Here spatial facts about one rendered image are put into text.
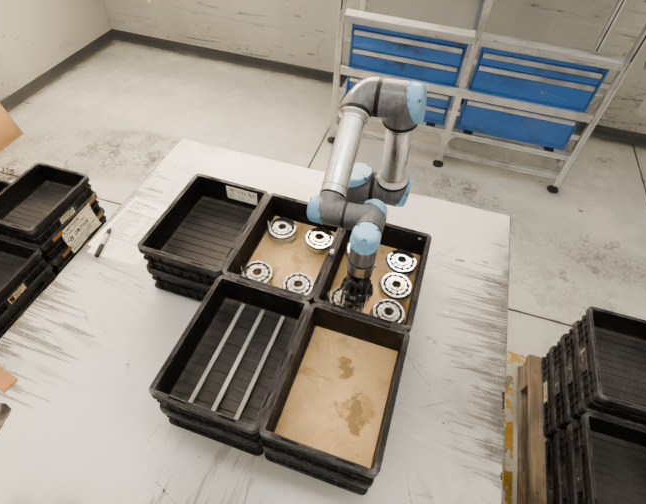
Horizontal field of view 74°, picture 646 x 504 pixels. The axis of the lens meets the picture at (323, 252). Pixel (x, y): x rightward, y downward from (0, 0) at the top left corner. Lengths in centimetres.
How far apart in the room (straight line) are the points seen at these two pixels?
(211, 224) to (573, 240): 236
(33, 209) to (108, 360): 113
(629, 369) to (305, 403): 133
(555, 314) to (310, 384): 179
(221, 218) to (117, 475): 88
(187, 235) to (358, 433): 90
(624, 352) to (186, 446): 167
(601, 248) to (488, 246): 148
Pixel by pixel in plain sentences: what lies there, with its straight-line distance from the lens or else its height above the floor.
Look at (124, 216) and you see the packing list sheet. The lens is 196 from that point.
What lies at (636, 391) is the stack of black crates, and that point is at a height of 49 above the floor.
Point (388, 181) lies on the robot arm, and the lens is 159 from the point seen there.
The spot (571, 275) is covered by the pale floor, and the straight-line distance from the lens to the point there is 300.
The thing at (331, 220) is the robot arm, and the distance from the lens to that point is 119.
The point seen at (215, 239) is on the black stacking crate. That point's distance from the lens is 159.
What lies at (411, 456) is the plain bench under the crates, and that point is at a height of 70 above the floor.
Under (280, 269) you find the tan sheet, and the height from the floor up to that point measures 83.
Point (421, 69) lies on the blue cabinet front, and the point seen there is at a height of 68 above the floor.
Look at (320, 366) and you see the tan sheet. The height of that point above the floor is 83.
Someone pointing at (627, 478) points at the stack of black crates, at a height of 38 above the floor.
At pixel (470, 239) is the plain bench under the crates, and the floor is 70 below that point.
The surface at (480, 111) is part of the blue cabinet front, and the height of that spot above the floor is 48.
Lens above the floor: 200
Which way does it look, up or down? 50 degrees down
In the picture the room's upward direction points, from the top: 4 degrees clockwise
